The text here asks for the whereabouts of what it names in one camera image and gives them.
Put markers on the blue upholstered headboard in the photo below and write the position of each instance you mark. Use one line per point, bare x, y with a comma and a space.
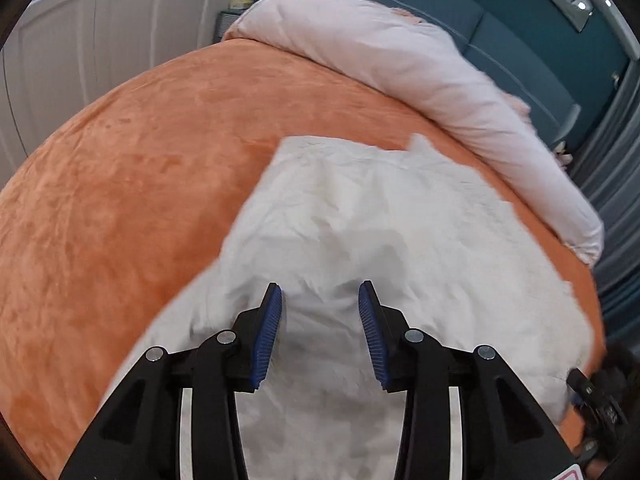
520, 35

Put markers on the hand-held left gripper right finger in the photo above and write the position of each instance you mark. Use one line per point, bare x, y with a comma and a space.
372, 332

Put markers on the white blanket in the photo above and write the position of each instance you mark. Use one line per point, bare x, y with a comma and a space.
350, 220

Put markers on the small plush toys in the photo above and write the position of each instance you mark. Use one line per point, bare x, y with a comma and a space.
562, 152

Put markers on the white panelled wardrobe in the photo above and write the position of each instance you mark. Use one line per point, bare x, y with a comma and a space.
100, 25

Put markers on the orange velvet bed blanket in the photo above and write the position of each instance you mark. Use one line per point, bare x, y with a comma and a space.
125, 170

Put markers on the grey nightstand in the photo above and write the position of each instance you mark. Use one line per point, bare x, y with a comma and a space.
226, 22

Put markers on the grey-blue curtain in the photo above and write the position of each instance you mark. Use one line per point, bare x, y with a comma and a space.
610, 160

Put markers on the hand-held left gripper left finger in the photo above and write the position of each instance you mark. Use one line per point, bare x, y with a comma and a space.
266, 330

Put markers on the yellow tissue box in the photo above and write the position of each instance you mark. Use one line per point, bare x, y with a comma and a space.
239, 0

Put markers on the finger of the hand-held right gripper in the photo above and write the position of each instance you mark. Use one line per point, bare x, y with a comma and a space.
600, 405

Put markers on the pale pink duvet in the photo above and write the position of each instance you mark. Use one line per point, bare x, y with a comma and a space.
400, 60

